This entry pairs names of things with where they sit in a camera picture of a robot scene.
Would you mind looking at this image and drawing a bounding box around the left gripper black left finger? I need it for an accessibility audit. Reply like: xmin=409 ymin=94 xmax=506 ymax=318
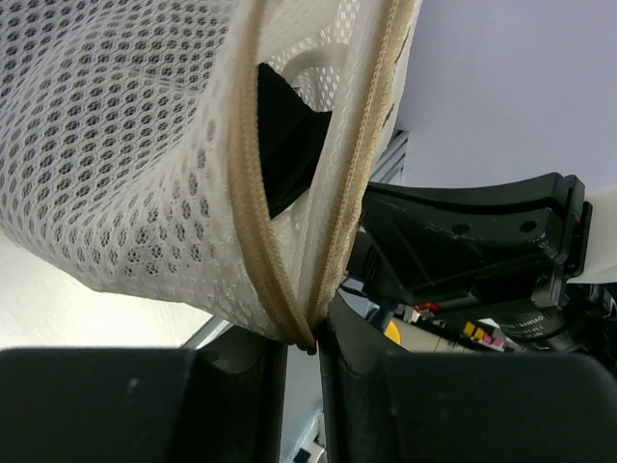
xmin=1 ymin=327 xmax=287 ymax=462

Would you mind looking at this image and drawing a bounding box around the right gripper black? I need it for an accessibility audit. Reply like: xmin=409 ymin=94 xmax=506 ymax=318
xmin=346 ymin=173 xmax=616 ymax=355

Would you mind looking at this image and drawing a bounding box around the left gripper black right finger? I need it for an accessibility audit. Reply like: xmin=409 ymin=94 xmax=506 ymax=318
xmin=318 ymin=298 xmax=616 ymax=462

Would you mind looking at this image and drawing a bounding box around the black bra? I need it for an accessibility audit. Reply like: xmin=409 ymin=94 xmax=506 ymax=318
xmin=257 ymin=63 xmax=332 ymax=218

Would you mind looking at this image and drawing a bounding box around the aluminium side rail right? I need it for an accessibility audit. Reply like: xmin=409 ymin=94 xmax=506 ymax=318
xmin=370 ymin=130 xmax=409 ymax=184

